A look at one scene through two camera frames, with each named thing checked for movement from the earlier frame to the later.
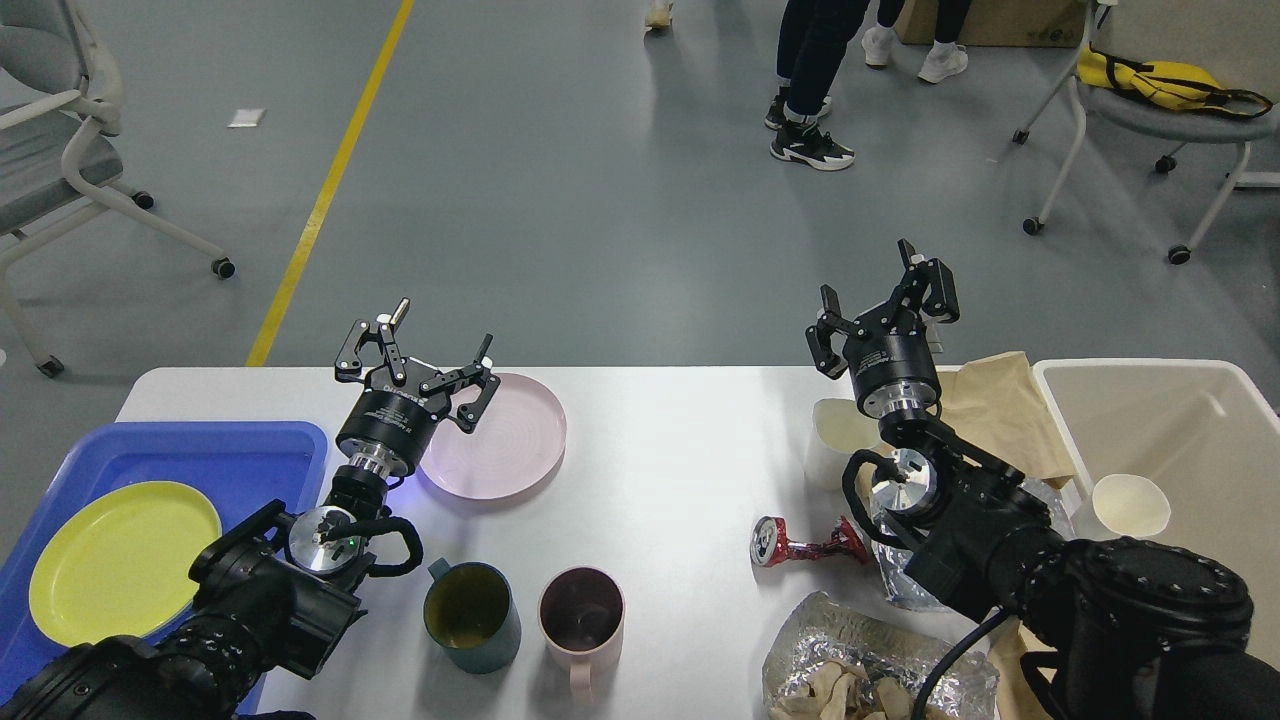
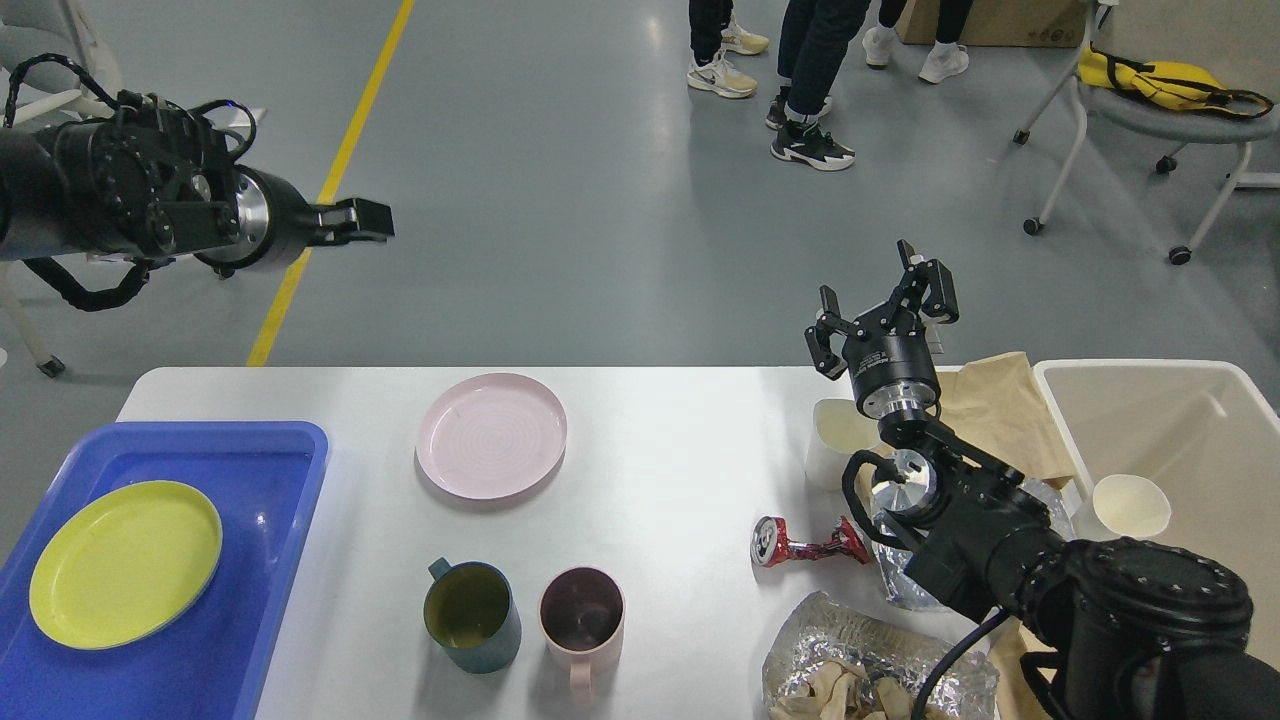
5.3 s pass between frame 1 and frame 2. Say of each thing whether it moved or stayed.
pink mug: stayed
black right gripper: stayed
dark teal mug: stayed
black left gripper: moved
